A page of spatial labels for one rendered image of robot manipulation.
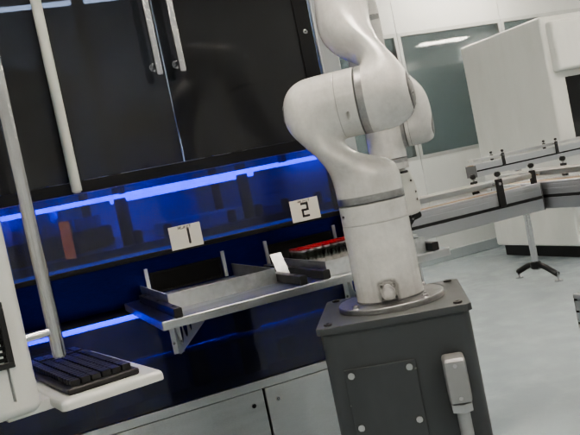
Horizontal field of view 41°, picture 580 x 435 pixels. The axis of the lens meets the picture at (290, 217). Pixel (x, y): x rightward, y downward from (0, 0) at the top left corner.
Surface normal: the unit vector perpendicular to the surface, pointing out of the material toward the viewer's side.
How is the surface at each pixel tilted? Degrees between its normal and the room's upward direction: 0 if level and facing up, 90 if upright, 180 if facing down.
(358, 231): 90
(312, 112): 89
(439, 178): 90
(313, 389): 90
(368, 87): 76
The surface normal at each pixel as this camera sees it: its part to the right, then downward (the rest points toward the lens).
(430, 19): 0.36, -0.03
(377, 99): -0.18, 0.25
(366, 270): -0.63, 0.17
